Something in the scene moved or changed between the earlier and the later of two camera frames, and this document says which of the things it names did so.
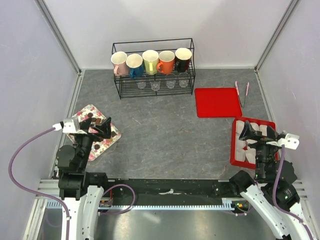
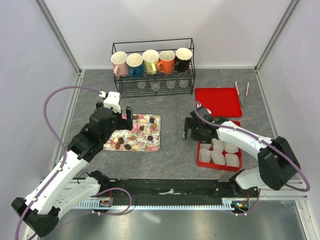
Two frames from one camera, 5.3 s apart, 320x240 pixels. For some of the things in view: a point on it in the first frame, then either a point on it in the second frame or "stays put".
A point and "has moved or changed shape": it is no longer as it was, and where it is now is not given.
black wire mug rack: (159, 67) stays put
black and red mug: (182, 57) stays put
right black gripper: (248, 131) to (189, 123)
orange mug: (166, 65) stays put
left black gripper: (104, 127) to (125, 124)
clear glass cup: (183, 83) stays put
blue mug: (135, 63) stays put
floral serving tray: (95, 120) has moved or changed shape
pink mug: (118, 59) stays put
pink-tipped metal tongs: (236, 85) stays put
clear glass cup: (141, 85) stays put
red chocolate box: (241, 153) to (220, 155)
